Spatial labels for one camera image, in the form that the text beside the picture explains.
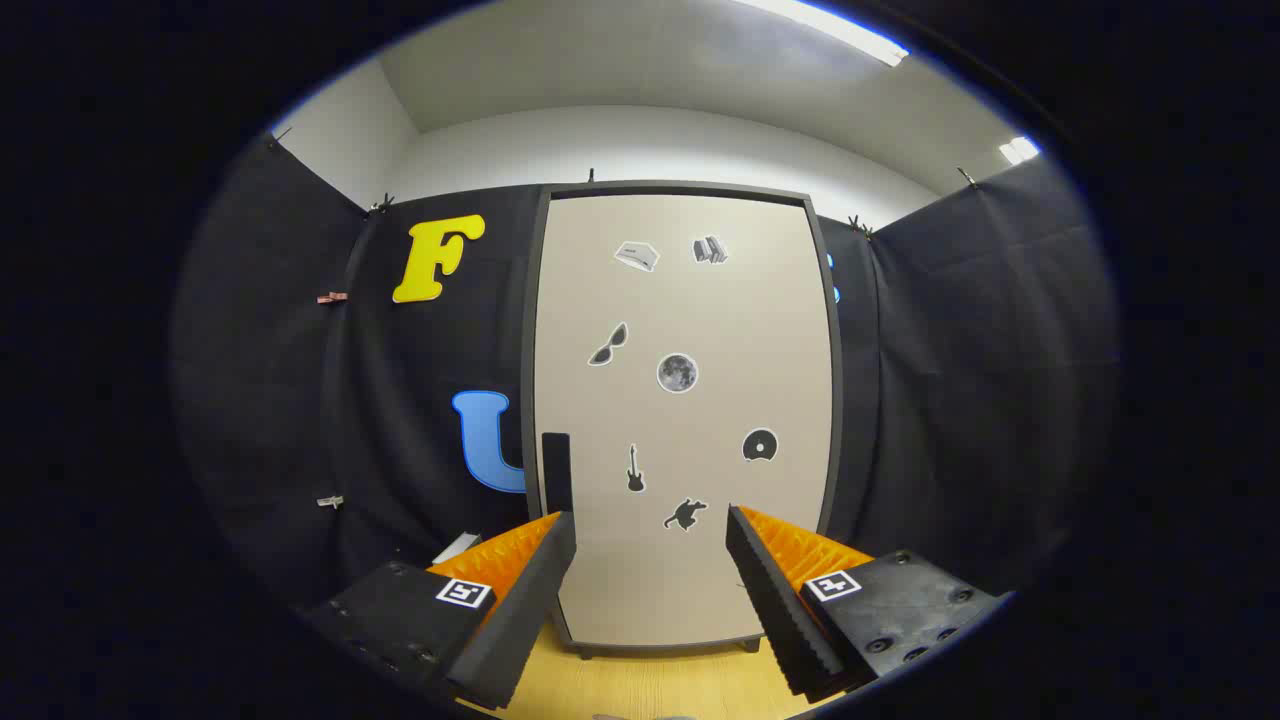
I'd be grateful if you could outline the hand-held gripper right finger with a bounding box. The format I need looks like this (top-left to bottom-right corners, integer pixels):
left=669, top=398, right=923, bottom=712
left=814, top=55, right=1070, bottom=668
left=725, top=503, right=1006, bottom=706

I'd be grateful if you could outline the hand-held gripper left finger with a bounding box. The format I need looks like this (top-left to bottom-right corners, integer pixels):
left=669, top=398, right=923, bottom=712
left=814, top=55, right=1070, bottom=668
left=300, top=510, right=579, bottom=713

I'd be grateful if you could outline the black door handle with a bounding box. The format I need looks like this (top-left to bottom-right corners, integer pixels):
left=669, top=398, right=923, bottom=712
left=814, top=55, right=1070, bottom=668
left=541, top=432, right=574, bottom=516

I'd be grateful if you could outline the beige cabinet door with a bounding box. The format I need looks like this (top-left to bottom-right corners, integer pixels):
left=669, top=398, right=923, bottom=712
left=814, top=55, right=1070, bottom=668
left=533, top=193, right=834, bottom=649

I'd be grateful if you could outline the grey cabinet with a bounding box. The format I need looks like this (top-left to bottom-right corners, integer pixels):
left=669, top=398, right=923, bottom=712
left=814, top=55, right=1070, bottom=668
left=520, top=180, right=844, bottom=661

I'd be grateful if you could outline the black backdrop cloth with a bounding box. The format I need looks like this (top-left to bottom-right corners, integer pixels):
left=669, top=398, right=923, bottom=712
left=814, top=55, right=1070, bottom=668
left=170, top=135, right=1119, bottom=611

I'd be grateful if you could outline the long ceiling light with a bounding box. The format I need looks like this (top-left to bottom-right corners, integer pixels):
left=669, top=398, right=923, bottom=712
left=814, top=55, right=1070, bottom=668
left=735, top=0, right=911, bottom=68

